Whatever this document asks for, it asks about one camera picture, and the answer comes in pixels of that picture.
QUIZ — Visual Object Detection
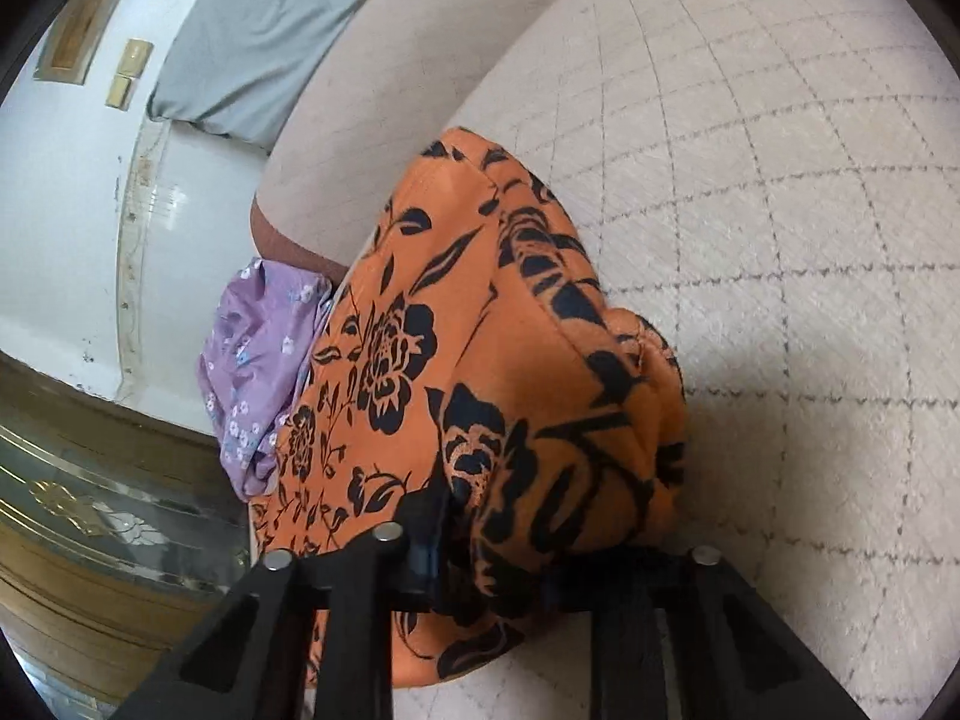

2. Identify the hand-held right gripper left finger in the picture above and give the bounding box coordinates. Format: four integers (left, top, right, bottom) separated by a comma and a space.
109, 491, 451, 720

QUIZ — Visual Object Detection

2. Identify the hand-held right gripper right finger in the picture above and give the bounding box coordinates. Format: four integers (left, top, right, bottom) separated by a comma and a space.
555, 544, 875, 720

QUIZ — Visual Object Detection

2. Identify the orange black floral blouse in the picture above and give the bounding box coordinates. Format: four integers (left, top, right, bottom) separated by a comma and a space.
251, 127, 687, 691

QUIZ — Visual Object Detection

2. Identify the purple floral cloth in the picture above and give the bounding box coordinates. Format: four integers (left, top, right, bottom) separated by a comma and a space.
197, 256, 335, 500

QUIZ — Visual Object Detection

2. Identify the wooden door with glass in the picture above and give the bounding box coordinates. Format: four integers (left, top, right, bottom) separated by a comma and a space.
0, 352, 252, 720

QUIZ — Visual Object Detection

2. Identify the pink quilted sofa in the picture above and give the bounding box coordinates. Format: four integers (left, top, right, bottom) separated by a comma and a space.
247, 0, 960, 720

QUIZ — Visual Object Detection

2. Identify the grey pillow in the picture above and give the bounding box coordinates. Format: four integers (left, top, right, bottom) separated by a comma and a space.
146, 0, 391, 158

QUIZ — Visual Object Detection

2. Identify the wall panel box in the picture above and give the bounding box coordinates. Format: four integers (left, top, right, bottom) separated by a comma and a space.
34, 0, 140, 85

